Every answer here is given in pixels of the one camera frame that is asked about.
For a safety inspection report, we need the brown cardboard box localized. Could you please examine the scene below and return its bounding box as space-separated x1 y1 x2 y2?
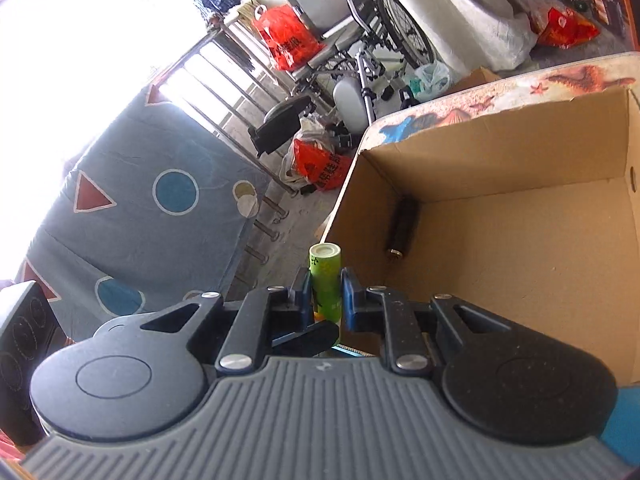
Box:
320 85 640 391

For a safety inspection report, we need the orange printed carton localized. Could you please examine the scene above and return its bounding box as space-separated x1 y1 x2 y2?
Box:
570 0 640 52

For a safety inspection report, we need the sea print table cover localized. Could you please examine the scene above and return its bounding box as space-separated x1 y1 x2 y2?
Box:
376 51 640 144

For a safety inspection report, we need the white curtain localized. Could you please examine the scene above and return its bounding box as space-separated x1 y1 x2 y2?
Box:
360 0 540 72

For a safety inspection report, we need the blue blanket with shapes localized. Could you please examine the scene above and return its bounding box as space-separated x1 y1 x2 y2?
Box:
15 85 271 343

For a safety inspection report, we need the green cylindrical can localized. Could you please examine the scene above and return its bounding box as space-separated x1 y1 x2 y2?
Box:
308 243 343 323

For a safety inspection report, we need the metal railing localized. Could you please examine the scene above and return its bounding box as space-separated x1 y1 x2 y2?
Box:
147 22 303 273

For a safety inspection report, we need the red snack packet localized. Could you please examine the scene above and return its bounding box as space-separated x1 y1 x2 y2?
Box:
536 6 601 51

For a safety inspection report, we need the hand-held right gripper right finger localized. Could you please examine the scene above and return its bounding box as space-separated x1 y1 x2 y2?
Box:
341 266 503 376

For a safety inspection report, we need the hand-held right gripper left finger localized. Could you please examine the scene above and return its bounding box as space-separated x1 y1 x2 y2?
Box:
140 267 341 376

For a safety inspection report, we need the black cylinder with gold end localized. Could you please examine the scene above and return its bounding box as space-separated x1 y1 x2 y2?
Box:
384 195 420 262

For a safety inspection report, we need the large red plastic bag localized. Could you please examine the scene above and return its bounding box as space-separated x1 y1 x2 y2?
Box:
252 5 326 72

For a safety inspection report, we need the flat cardboard piece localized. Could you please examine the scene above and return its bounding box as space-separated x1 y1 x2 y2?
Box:
449 66 502 95

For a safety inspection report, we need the white plastic bag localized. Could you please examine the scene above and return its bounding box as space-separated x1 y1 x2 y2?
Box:
279 117 331 184

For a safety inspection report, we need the clear greenish plastic bag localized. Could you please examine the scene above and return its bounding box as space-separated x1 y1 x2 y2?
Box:
409 60 452 104

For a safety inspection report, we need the black induction cooker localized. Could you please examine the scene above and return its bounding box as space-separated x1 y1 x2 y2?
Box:
0 280 69 449

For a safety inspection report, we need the crumpled red plastic bag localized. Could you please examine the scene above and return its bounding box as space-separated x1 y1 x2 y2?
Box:
292 137 354 192

